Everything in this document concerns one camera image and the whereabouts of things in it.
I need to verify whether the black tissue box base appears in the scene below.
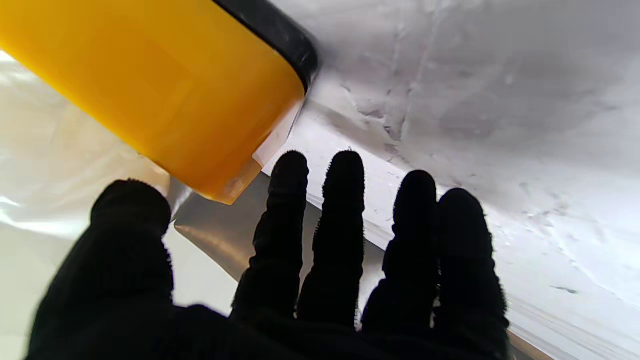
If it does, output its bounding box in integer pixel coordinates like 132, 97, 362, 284
212, 0, 320, 93

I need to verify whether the brown leather sofa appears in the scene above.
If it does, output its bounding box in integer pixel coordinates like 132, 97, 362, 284
167, 172, 556, 360

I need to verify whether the orange plastic tissue box cover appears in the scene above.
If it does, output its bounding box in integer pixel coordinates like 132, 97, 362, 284
0, 0, 307, 206

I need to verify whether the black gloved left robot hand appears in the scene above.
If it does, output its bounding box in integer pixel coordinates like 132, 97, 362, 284
25, 150, 511, 360

